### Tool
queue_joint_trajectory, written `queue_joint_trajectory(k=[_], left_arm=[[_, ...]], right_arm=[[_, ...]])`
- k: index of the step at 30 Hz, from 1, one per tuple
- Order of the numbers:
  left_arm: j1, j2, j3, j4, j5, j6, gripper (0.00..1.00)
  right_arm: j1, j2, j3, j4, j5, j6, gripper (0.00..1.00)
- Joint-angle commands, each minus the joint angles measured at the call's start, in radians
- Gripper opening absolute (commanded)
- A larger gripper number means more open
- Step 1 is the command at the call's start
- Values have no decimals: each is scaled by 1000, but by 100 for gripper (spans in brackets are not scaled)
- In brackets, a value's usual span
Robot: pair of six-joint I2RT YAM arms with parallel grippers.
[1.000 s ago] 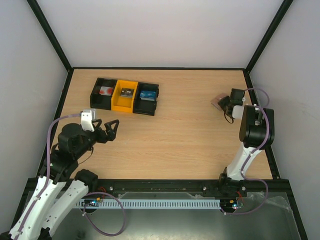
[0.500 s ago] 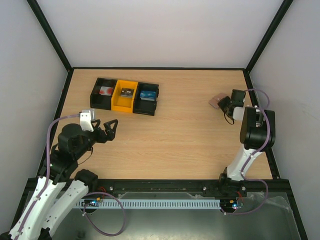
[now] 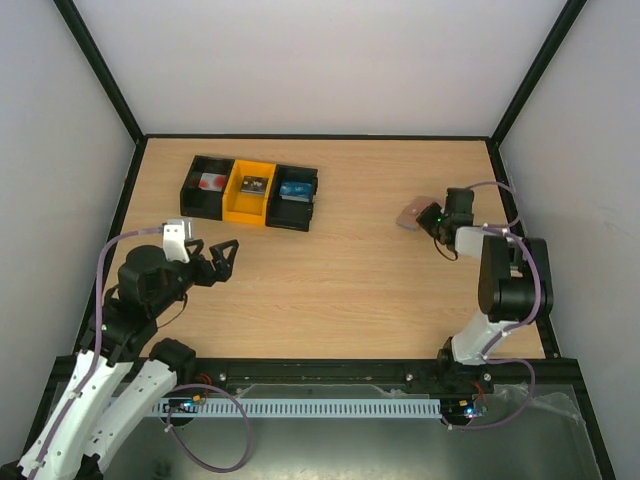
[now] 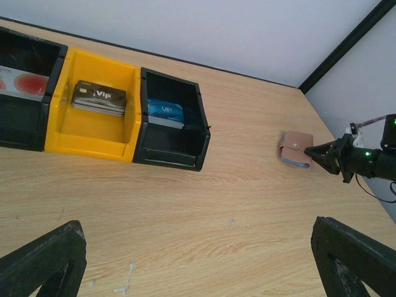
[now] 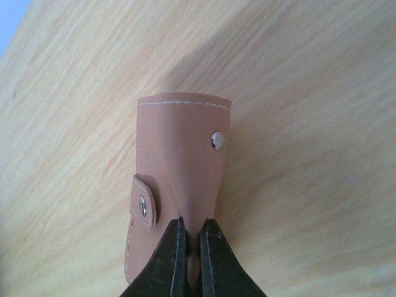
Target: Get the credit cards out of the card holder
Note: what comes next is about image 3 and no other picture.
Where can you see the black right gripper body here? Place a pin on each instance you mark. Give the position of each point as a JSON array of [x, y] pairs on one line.
[[430, 220]]

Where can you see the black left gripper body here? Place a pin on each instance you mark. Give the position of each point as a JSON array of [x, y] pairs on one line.
[[205, 276]]

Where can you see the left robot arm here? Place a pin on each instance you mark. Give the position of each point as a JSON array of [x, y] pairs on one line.
[[88, 424]]

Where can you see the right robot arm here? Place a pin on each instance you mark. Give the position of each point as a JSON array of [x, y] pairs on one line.
[[514, 284]]

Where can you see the white red card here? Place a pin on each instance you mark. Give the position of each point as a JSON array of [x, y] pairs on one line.
[[212, 182]]

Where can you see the dark card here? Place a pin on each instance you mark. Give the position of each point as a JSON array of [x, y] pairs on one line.
[[254, 185]]

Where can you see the blue card in bin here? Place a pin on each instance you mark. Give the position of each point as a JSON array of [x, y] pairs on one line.
[[296, 191]]

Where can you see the left black bin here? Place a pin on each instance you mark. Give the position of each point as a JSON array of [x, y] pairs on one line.
[[202, 192]]

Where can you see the black bin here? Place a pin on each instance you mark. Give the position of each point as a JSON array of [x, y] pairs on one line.
[[288, 214], [202, 192]]

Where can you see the yellow bin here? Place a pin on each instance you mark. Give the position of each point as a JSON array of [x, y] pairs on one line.
[[245, 207]]

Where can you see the right black bin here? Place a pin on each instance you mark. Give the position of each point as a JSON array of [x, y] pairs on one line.
[[288, 214]]

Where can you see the metal front plate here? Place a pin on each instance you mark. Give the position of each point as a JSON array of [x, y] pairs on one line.
[[502, 435]]

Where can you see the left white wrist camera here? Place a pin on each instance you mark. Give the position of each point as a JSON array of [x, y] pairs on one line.
[[176, 234]]

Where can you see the black aluminium frame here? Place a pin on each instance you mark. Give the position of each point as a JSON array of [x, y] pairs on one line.
[[552, 369]]

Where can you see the light blue cable duct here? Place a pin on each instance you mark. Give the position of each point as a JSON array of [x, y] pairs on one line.
[[394, 408]]

